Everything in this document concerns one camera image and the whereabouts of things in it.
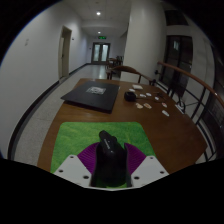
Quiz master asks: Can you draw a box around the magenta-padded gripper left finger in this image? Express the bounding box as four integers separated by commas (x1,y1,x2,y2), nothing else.
53,142,100,188

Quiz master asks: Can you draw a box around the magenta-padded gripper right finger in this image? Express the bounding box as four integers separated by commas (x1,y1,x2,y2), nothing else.
123,142,170,188

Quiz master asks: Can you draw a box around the black vertical computer mouse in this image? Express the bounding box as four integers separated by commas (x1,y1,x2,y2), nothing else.
94,129,128,188

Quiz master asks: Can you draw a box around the green mouse pad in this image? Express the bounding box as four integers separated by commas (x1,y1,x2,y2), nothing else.
49,121,157,175

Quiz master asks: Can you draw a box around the black closed laptop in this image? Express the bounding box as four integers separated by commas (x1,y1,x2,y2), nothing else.
60,80,121,114

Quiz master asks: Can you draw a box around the small black box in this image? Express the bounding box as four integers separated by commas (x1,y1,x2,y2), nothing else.
123,90,138,103

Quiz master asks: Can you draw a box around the black railing with wooden handrail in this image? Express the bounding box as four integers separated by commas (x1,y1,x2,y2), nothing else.
154,60,224,163

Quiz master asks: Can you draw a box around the wooden chair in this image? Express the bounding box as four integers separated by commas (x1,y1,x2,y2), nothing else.
105,64,157,87

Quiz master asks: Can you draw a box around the dark framed window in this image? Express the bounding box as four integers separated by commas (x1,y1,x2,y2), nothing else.
162,34,194,98

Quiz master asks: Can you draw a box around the white side door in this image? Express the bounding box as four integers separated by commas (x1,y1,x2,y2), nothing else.
58,25,73,82

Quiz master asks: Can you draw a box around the glass double door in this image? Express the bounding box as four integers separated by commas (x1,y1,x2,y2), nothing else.
91,42,111,65

